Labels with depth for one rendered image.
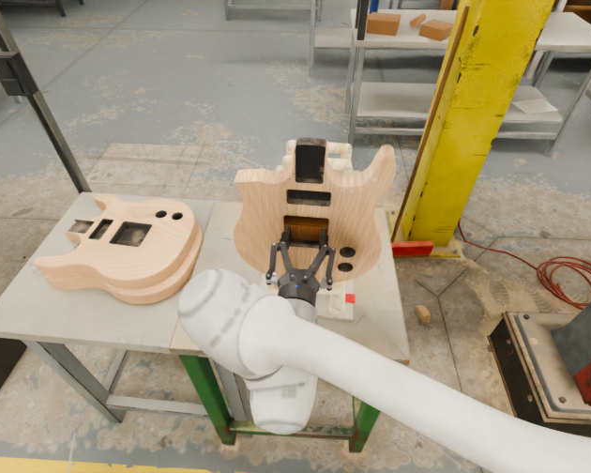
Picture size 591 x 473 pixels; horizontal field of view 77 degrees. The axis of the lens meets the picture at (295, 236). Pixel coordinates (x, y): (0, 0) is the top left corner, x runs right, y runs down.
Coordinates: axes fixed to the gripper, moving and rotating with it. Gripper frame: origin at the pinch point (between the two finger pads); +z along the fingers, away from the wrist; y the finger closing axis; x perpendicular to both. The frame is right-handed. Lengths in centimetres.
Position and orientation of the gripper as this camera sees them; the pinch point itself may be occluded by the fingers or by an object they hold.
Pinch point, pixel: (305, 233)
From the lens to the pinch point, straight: 83.7
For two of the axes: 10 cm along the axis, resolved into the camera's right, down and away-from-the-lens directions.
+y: 9.9, 0.8, -0.8
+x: 0.0, -7.0, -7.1
